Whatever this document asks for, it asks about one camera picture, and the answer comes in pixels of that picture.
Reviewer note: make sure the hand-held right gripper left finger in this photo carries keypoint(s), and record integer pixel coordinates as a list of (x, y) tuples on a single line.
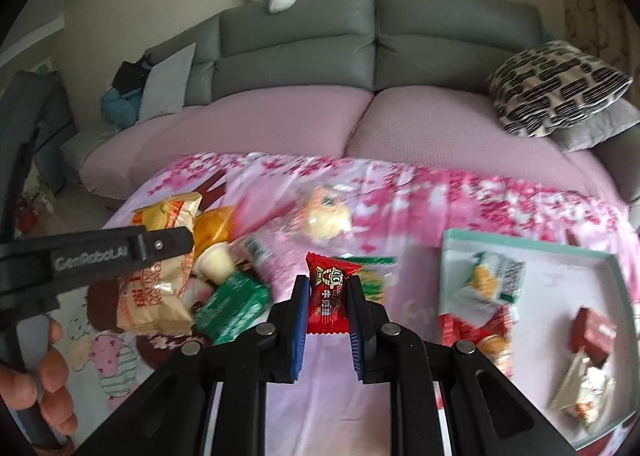
[(300, 328)]

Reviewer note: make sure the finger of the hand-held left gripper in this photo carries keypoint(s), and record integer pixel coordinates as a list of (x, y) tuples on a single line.
[(167, 242)]

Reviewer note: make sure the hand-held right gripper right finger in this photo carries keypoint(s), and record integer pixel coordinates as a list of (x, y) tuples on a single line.
[(356, 331)]

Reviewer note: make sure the small red candy packet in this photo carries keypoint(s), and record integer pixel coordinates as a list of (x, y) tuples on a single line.
[(327, 296)]

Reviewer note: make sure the orange snack bag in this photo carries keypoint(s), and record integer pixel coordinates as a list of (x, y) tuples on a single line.
[(216, 228)]

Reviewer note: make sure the beige cracker packet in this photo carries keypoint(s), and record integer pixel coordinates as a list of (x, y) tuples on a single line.
[(150, 303)]

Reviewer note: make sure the pink snack packet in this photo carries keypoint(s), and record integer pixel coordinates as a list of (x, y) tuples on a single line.
[(272, 263)]

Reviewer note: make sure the green snack packet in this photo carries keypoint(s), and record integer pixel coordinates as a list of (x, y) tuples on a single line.
[(232, 307)]

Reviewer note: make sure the red flower snack bag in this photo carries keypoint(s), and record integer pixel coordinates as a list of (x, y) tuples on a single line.
[(460, 336)]

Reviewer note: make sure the green white cracker packet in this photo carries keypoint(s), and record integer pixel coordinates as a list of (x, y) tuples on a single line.
[(492, 281)]

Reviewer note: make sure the teal cardboard box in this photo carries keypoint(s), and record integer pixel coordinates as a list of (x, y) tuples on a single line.
[(555, 281)]

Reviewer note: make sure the green white orange packet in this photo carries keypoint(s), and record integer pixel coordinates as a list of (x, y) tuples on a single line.
[(585, 386)]

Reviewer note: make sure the dark red snack packet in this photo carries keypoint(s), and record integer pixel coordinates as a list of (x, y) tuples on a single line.
[(595, 333)]

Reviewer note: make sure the person's left hand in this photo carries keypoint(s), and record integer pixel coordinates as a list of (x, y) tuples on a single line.
[(56, 376)]

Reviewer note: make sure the yellow snack packet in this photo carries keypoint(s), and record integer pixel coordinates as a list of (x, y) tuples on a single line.
[(165, 213)]

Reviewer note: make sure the white jelly cup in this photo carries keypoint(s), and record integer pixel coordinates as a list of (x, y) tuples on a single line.
[(215, 263)]

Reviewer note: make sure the green candy packet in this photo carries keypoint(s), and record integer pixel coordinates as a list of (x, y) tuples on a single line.
[(376, 281)]

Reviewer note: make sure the clear bun packet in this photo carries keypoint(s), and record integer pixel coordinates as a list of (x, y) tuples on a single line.
[(325, 218)]

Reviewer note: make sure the printed cartoon blanket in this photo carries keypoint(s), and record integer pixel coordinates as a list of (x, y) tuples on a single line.
[(410, 206)]

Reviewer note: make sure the dark grey cabinet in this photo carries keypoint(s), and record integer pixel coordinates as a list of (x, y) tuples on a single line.
[(47, 130)]

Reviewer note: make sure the blue cloth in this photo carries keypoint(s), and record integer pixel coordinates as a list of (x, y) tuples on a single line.
[(120, 108)]

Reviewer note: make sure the light grey pillow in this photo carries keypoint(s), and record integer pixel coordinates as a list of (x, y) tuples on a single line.
[(167, 85)]

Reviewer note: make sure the pink sofa cover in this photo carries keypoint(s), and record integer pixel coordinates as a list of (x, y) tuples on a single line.
[(280, 125)]

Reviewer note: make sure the black bag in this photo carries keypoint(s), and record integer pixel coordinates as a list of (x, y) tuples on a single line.
[(131, 75)]

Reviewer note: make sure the grey sofa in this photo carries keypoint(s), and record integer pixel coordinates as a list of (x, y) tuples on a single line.
[(300, 50)]

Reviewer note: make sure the black white patterned pillow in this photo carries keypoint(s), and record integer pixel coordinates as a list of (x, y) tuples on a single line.
[(555, 85)]

